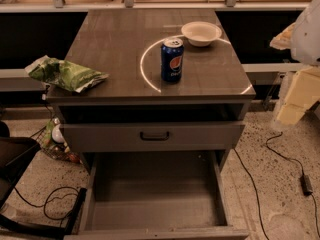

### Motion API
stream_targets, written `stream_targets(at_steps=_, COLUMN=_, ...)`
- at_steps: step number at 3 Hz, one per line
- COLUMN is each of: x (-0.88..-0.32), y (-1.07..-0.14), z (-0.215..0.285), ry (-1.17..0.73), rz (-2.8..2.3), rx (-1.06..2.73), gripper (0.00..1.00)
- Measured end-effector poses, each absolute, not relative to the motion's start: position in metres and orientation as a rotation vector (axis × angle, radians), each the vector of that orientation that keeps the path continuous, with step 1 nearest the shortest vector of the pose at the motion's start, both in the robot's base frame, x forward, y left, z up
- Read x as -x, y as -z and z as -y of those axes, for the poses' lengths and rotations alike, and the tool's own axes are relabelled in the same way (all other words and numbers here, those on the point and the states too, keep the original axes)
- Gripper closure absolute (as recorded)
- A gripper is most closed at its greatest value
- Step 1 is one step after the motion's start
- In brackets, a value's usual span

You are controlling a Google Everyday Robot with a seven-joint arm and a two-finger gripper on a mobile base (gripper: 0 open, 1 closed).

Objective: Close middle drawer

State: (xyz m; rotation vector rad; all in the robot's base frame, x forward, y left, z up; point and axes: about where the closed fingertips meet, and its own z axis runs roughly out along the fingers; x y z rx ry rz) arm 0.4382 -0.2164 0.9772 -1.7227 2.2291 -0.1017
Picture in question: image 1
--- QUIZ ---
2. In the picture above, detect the grey drawer cabinet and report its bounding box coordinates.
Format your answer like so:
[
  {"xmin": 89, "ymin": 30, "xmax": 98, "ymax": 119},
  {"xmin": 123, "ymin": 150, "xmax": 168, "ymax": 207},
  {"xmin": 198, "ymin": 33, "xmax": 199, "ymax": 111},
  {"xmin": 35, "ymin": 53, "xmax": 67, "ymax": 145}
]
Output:
[{"xmin": 47, "ymin": 9, "xmax": 255, "ymax": 167}]

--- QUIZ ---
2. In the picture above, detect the wire basket with items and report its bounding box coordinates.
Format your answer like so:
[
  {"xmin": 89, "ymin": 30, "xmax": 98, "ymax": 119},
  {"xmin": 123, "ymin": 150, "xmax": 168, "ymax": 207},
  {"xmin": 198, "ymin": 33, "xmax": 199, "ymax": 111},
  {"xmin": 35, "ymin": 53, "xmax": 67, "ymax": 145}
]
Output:
[{"xmin": 33, "ymin": 117, "xmax": 81, "ymax": 164}]

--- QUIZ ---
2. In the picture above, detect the black power adapter cable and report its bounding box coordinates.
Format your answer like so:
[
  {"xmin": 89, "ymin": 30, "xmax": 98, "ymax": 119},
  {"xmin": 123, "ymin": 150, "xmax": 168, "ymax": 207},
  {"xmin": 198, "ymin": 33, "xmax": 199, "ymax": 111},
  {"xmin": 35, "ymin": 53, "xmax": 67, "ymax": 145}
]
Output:
[{"xmin": 265, "ymin": 131, "xmax": 320, "ymax": 240}]

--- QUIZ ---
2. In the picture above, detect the blue Pepsi can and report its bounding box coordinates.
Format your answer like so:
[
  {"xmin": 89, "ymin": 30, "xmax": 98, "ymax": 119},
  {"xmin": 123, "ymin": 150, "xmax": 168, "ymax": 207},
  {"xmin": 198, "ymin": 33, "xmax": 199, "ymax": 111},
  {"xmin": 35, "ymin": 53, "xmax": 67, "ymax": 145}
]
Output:
[{"xmin": 161, "ymin": 37, "xmax": 184, "ymax": 83}]

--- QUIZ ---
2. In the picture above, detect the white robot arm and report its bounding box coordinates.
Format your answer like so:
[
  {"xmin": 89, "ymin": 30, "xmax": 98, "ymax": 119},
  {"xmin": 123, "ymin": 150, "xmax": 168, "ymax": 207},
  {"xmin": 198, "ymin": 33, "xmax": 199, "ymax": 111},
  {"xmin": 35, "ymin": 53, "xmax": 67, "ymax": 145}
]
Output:
[{"xmin": 270, "ymin": 0, "xmax": 320, "ymax": 125}]

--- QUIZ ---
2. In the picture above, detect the black looped cable left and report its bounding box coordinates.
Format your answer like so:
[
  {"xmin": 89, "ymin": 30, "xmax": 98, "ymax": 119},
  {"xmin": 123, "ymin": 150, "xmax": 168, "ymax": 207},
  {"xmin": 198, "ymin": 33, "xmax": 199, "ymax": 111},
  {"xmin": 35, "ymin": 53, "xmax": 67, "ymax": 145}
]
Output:
[{"xmin": 13, "ymin": 185, "xmax": 81, "ymax": 228}]

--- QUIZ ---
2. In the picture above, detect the grey drawer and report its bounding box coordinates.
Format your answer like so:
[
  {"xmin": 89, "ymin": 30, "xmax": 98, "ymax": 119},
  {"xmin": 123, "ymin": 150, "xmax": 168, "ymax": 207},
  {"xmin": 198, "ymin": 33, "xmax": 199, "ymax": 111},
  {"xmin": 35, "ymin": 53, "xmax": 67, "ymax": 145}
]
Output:
[
  {"xmin": 64, "ymin": 151, "xmax": 248, "ymax": 240},
  {"xmin": 61, "ymin": 121, "xmax": 244, "ymax": 153}
]

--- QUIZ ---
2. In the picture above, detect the green chip bag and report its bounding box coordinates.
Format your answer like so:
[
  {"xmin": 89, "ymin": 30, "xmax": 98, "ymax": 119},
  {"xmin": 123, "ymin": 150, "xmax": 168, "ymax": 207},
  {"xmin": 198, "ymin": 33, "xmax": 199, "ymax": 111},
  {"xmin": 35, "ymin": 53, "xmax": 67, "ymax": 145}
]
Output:
[{"xmin": 25, "ymin": 55, "xmax": 108, "ymax": 93}]

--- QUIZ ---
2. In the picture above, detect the black chair base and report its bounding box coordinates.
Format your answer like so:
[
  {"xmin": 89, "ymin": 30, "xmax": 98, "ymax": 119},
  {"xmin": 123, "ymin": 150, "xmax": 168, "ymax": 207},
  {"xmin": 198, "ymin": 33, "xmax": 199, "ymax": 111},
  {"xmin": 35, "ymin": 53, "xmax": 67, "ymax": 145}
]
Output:
[{"xmin": 0, "ymin": 121, "xmax": 86, "ymax": 240}]

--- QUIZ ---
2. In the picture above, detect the grey top drawer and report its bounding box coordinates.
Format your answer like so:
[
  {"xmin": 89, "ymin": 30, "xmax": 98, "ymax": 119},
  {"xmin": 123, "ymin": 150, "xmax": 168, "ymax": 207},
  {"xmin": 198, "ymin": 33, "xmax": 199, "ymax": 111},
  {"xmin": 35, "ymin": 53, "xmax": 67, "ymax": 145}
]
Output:
[{"xmin": 61, "ymin": 121, "xmax": 244, "ymax": 153}]

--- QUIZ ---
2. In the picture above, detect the white bowl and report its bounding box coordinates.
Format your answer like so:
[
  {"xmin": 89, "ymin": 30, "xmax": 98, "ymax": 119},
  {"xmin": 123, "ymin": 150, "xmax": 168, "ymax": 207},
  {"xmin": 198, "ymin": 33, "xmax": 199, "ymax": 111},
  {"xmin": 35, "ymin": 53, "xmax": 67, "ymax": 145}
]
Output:
[{"xmin": 181, "ymin": 21, "xmax": 222, "ymax": 47}]

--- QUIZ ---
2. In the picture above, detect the black cable by cabinet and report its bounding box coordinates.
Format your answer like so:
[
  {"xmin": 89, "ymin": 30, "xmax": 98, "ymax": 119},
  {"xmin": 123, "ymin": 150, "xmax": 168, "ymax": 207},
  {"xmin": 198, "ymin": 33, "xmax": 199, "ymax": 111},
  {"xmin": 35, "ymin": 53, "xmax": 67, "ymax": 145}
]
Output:
[{"xmin": 233, "ymin": 147, "xmax": 271, "ymax": 240}]

